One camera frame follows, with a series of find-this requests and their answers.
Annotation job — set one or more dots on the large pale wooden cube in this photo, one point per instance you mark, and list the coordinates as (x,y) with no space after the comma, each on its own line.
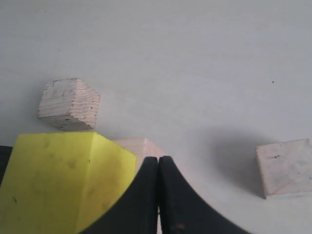
(142,148)

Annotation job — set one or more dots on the medium plywood cube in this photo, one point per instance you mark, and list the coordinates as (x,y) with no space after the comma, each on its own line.
(69,105)

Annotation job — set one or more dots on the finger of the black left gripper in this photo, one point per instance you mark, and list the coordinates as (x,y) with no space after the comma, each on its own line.
(5,152)

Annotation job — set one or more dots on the small light wooden cube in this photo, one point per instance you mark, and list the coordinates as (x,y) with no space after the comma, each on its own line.
(286,168)

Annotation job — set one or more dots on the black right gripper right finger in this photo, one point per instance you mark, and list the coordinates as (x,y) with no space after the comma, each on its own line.
(182,210)

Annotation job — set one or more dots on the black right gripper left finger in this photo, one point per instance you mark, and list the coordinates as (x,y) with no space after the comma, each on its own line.
(136,211)

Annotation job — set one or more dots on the yellow cube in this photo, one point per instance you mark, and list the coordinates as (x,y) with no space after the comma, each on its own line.
(61,183)

